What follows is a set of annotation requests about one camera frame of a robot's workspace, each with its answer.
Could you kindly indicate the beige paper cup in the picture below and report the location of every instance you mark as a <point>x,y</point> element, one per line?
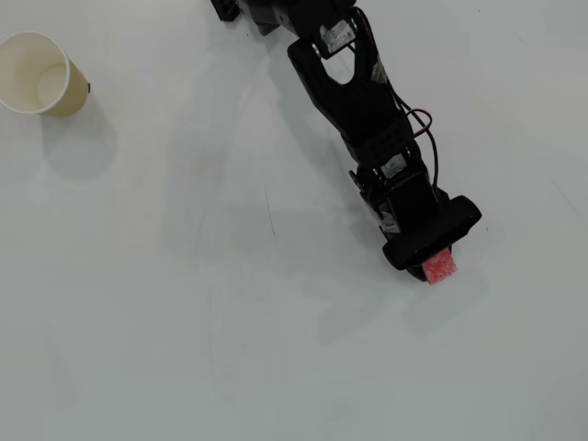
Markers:
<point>27,69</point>

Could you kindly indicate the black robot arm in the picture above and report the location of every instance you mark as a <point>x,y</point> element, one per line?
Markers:
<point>349,101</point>

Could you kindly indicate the red white speckled foam cube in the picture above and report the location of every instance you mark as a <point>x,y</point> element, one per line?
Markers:
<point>440,268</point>

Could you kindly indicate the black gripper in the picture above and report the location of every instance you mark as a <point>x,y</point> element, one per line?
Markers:
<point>415,254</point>

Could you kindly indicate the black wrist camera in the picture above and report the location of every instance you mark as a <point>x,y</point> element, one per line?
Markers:
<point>432,234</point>

